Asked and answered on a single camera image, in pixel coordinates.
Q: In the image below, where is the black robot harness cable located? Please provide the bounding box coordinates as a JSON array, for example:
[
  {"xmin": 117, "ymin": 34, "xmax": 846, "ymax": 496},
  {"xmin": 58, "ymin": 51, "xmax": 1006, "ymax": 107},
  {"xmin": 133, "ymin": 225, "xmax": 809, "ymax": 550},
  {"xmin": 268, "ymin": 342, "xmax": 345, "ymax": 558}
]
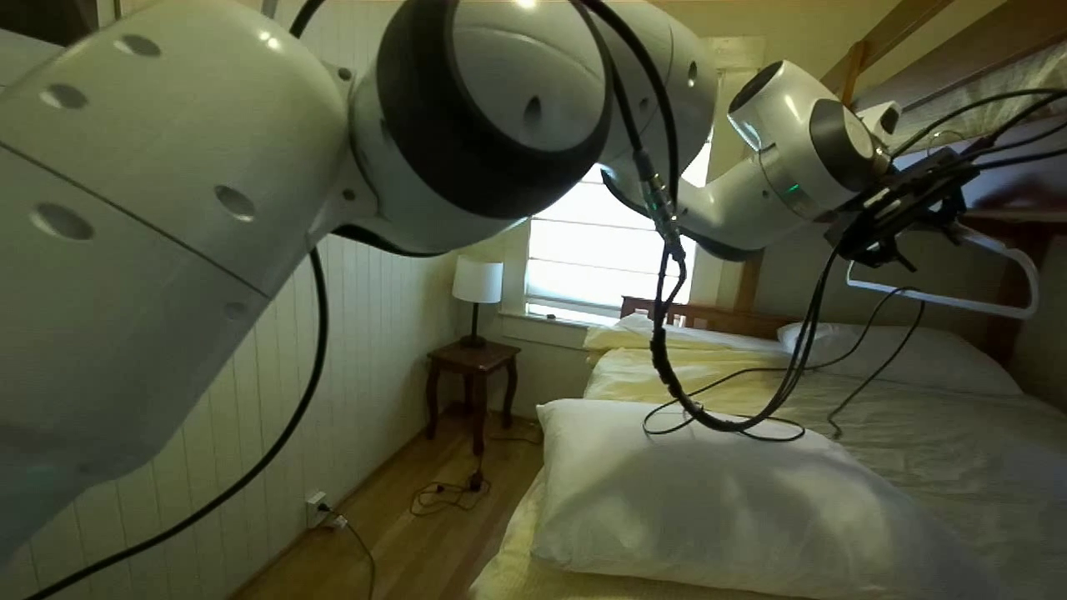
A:
[{"xmin": 20, "ymin": 0, "xmax": 1067, "ymax": 600}]

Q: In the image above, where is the white bed sheet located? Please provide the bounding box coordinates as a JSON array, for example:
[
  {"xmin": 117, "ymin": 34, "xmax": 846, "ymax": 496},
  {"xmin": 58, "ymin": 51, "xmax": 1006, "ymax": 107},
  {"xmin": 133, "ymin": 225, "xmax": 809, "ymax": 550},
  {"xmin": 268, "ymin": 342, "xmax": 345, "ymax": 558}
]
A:
[{"xmin": 785, "ymin": 372, "xmax": 1067, "ymax": 600}]

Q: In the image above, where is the white table lamp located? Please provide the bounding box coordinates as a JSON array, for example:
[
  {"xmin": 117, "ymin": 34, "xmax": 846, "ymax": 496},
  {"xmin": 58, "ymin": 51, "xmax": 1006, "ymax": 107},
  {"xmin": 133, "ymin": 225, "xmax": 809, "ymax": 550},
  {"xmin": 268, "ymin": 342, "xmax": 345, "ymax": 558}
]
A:
[{"xmin": 454, "ymin": 256, "xmax": 504, "ymax": 345}]

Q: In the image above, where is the upper bunk mattress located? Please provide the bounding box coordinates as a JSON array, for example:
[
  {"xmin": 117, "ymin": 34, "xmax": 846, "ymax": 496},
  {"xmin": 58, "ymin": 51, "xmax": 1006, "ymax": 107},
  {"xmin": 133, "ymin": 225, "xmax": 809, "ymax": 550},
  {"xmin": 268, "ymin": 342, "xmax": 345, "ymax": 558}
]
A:
[{"xmin": 888, "ymin": 43, "xmax": 1067, "ymax": 152}]

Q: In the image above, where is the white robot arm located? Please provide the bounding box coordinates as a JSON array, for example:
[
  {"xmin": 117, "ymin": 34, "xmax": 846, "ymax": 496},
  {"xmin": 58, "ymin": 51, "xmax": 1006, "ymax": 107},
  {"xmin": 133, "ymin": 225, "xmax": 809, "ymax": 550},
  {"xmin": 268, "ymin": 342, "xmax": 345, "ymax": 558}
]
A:
[{"xmin": 0, "ymin": 0, "xmax": 890, "ymax": 556}]

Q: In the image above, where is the floor power cord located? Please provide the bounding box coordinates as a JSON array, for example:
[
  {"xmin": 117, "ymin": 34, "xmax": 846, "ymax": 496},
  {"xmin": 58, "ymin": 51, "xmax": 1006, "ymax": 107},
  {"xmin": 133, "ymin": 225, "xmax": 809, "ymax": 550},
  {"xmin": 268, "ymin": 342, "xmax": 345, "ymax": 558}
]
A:
[{"xmin": 304, "ymin": 454, "xmax": 504, "ymax": 600}]

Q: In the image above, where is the white pillow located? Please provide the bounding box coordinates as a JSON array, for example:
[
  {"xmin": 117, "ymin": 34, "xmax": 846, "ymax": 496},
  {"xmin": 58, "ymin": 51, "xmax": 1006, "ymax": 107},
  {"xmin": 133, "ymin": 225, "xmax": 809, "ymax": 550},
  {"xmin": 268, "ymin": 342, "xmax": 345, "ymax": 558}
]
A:
[
  {"xmin": 533, "ymin": 400, "xmax": 997, "ymax": 600},
  {"xmin": 809, "ymin": 322, "xmax": 1021, "ymax": 396}
]

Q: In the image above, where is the white back pillow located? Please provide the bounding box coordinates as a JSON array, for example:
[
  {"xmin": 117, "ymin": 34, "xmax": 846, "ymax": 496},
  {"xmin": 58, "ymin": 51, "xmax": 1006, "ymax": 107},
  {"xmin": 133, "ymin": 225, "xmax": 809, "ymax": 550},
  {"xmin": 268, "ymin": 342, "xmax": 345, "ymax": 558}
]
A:
[{"xmin": 809, "ymin": 322, "xmax": 1021, "ymax": 396}]

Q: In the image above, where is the wooden bunk bed frame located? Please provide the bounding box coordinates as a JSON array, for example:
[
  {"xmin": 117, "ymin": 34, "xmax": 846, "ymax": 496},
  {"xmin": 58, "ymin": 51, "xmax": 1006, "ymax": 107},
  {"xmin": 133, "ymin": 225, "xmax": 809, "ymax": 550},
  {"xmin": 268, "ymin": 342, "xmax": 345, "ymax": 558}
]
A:
[{"xmin": 617, "ymin": 0, "xmax": 1067, "ymax": 368}]

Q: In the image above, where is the dark wooden side table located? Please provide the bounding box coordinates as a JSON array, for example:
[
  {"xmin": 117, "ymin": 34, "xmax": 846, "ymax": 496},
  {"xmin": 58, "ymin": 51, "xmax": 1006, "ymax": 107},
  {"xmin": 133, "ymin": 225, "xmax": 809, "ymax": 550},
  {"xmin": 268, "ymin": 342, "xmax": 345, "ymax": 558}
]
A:
[{"xmin": 424, "ymin": 342, "xmax": 520, "ymax": 454}]

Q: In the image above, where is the white window blind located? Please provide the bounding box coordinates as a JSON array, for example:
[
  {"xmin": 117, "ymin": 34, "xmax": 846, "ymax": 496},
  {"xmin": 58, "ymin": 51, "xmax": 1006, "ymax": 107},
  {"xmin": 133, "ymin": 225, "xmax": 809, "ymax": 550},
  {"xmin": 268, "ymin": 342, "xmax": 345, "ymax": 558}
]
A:
[{"xmin": 522, "ymin": 166, "xmax": 662, "ymax": 310}]

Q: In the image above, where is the white plastic coat hanger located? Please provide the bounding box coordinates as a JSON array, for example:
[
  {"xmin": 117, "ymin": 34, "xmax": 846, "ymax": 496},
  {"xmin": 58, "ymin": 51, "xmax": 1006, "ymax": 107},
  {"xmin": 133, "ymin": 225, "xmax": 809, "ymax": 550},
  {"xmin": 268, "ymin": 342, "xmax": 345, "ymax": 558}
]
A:
[{"xmin": 842, "ymin": 225, "xmax": 1039, "ymax": 320}]

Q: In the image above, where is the white front pillow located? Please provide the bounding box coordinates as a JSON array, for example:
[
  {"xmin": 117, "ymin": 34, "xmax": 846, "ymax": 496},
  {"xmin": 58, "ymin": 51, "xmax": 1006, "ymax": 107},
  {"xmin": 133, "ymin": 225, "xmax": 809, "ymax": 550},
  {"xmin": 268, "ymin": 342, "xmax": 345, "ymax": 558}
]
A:
[{"xmin": 533, "ymin": 400, "xmax": 997, "ymax": 600}]

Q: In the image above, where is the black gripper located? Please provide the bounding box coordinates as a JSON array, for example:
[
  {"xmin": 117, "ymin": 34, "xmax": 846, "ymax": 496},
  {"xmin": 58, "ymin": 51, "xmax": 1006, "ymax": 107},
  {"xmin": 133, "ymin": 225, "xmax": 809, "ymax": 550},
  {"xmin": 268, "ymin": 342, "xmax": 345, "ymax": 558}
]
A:
[{"xmin": 827, "ymin": 150, "xmax": 970, "ymax": 265}]

